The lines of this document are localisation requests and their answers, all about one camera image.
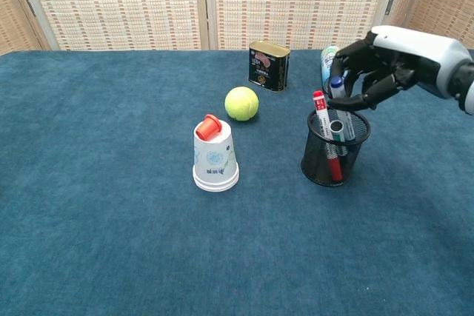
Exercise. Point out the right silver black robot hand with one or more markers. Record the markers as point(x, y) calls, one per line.
point(414, 53)

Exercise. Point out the blue capped white marker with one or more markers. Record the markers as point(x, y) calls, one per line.
point(336, 91)

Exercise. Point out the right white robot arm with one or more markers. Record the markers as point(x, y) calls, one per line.
point(467, 90)

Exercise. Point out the red capped white marker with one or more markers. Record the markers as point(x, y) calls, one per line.
point(319, 103)

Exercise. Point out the black mesh pen holder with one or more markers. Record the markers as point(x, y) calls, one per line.
point(318, 153)

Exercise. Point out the black screen hinge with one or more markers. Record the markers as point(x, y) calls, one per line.
point(389, 6)
point(31, 8)

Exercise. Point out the light blue drink can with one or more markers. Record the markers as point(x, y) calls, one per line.
point(326, 60)

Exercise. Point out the black gold rectangular tin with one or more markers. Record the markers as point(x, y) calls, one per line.
point(268, 68)

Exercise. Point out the yellow-green tennis ball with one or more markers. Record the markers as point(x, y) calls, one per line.
point(241, 104)

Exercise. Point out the small red plastic cup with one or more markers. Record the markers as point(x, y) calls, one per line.
point(207, 129)

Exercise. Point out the upturned white paper cup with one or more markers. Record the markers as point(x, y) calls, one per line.
point(215, 164)

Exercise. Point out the blue table mat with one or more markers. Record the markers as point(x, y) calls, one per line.
point(111, 183)

